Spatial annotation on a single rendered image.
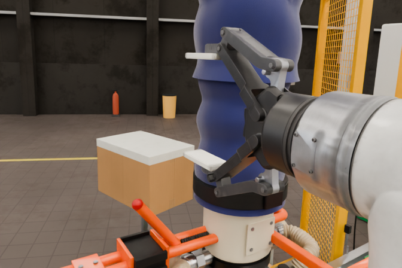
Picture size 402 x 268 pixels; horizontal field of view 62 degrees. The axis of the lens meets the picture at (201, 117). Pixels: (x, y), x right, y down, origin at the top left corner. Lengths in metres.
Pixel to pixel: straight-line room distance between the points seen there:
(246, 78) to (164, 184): 1.91
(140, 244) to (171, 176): 1.52
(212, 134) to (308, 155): 0.47
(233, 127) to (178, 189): 1.70
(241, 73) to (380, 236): 0.21
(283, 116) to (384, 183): 0.10
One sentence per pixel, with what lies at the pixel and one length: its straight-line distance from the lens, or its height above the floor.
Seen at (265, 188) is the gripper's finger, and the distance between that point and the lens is 0.35.
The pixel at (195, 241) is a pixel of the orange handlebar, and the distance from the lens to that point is 0.79.
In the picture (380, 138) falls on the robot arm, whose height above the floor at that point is 1.60.
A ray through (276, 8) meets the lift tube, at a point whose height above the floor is 1.74.
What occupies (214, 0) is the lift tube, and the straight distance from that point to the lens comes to 0.70.
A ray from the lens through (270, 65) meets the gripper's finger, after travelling 0.32.
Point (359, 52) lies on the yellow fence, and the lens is 1.91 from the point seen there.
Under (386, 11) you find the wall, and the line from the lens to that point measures 11.48.
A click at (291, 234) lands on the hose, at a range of 0.98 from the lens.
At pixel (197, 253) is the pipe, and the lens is 0.84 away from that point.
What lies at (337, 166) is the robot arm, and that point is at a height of 1.58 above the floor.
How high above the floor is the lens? 1.65
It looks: 11 degrees down
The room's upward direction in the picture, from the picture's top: 2 degrees clockwise
